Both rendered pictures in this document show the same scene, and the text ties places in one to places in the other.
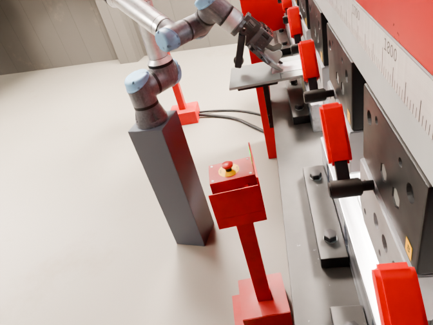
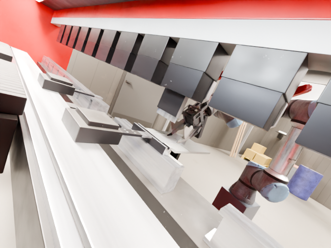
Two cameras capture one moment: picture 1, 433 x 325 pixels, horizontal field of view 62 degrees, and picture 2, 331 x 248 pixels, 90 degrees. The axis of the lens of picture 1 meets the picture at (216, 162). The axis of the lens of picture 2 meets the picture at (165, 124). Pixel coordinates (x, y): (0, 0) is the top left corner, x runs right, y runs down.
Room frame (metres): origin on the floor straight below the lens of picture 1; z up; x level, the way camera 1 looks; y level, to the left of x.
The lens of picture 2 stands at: (1.43, -0.91, 1.16)
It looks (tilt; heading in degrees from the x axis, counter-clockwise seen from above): 10 degrees down; 117
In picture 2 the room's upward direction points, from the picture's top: 24 degrees clockwise
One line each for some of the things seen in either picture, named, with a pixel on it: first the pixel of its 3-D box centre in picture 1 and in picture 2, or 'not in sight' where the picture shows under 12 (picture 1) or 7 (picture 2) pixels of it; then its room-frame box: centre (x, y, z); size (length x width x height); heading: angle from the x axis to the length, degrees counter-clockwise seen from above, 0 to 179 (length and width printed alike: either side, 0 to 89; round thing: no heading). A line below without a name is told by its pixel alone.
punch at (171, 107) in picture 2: not in sight; (170, 105); (1.16, -0.40, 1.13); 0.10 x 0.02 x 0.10; 166
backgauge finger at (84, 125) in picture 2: not in sight; (117, 128); (1.11, -0.55, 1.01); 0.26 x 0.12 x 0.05; 76
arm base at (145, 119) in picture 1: (149, 111); (245, 189); (1.53, 0.23, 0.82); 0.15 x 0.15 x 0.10
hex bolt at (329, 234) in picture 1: (330, 235); not in sight; (0.49, -0.18, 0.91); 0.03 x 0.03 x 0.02
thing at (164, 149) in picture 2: not in sight; (149, 137); (1.13, -0.40, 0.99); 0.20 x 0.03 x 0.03; 166
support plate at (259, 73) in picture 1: (266, 71); (179, 141); (1.19, -0.26, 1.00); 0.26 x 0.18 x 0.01; 76
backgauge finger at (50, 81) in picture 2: not in sight; (75, 88); (0.70, -0.46, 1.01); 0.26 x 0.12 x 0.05; 76
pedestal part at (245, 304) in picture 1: (259, 304); not in sight; (0.94, -0.01, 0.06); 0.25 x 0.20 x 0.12; 84
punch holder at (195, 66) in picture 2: not in sight; (192, 71); (1.18, -0.41, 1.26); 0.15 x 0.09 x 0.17; 166
